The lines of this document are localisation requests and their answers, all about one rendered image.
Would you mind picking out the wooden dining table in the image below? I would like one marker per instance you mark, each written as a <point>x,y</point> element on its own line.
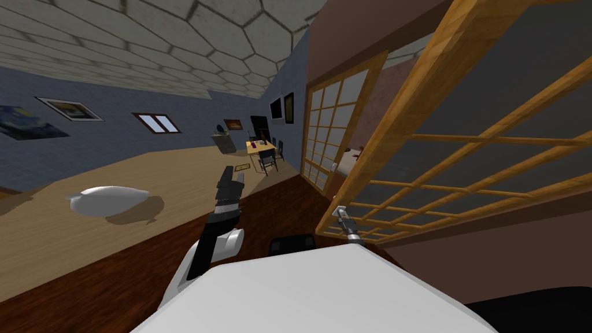
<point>259,147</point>

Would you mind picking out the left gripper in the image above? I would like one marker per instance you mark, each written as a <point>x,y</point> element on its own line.
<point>229,192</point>

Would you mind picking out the blue night sky painting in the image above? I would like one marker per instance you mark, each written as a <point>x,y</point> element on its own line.
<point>27,124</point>

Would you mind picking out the black framed picture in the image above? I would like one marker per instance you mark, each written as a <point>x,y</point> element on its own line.
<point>289,108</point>
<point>276,108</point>

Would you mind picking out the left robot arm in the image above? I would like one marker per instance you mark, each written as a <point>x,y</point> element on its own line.
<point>210,245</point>

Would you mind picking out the white cushion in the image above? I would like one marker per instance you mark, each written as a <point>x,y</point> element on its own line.
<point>108,200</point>

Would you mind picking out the brown framed picture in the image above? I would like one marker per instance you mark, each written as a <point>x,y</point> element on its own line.
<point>233,124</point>

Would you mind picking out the small brown rug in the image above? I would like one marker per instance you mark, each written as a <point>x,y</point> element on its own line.
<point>242,167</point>

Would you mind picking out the red framed window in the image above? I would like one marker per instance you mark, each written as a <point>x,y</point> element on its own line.
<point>157,123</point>

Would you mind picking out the black dining chair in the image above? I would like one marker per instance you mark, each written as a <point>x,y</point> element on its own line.
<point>279,148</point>
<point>268,159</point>

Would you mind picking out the black cabinet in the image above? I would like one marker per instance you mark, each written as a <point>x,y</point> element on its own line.
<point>260,127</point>

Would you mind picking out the grey cabinet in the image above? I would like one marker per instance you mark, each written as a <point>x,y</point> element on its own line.
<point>225,142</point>

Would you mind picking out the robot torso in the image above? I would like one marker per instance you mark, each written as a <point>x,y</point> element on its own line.
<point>319,291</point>

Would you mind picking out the white framed picture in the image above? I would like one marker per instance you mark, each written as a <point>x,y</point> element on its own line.
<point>70,109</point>

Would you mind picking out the wooden lattice door leaf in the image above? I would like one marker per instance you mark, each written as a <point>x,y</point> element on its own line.
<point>444,64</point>
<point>344,120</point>

